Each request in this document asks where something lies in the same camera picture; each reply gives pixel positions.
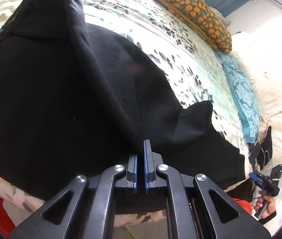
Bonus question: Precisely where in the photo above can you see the black pants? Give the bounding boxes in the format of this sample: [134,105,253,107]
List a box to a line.
[0,0,245,200]

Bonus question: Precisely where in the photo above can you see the floral bed cover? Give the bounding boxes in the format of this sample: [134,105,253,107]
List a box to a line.
[0,0,250,213]

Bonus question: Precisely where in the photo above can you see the cream tufted headboard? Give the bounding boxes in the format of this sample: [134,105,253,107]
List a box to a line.
[232,32,282,169]

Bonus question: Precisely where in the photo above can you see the teal damask pillow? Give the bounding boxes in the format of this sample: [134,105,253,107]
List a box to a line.
[215,52,260,143]

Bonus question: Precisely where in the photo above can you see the orange flower patterned pillow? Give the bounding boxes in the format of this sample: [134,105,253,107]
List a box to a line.
[155,0,232,53]

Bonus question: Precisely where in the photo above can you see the right hand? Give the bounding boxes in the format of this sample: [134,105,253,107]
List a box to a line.
[253,195,276,219]

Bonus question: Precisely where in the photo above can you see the black bag on bed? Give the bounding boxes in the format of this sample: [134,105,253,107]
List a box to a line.
[248,126,273,170]

